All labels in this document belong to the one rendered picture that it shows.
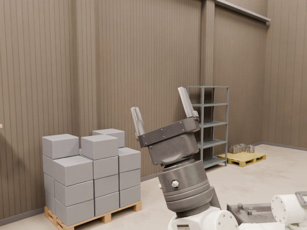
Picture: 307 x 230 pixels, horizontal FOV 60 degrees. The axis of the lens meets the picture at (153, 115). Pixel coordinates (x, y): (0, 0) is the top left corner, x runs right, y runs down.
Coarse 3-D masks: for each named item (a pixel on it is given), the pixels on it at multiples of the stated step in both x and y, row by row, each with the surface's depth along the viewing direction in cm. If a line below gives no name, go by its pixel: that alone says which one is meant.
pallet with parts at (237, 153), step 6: (240, 144) 691; (234, 150) 662; (240, 150) 675; (252, 150) 669; (222, 156) 639; (228, 156) 639; (234, 156) 639; (240, 156) 639; (246, 156) 639; (252, 156) 639; (258, 156) 639; (264, 156) 654; (228, 162) 621; (234, 162) 626; (240, 162) 597; (252, 162) 624
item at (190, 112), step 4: (180, 88) 50; (184, 88) 50; (180, 92) 50; (184, 92) 49; (180, 96) 49; (184, 96) 49; (188, 96) 51; (184, 100) 49; (188, 100) 50; (184, 104) 49; (188, 104) 49; (184, 108) 49; (188, 108) 48; (192, 108) 51; (188, 112) 48; (192, 112) 49; (196, 112) 49; (188, 116) 48; (192, 116) 49; (196, 116) 49
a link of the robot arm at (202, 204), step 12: (192, 192) 45; (204, 192) 46; (168, 204) 48; (180, 204) 45; (192, 204) 45; (204, 204) 47; (216, 204) 51; (180, 216) 47; (192, 216) 46; (204, 216) 45; (216, 216) 44; (228, 216) 45; (180, 228) 47; (192, 228) 45; (204, 228) 44; (216, 228) 42; (228, 228) 44
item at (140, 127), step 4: (132, 108) 54; (136, 108) 55; (132, 112) 54; (136, 112) 54; (132, 116) 53; (136, 116) 53; (140, 116) 55; (136, 120) 53; (140, 120) 54; (136, 124) 53; (140, 124) 54; (136, 128) 53; (140, 128) 53; (144, 128) 55; (136, 132) 53; (140, 132) 52; (144, 132) 54; (136, 136) 53
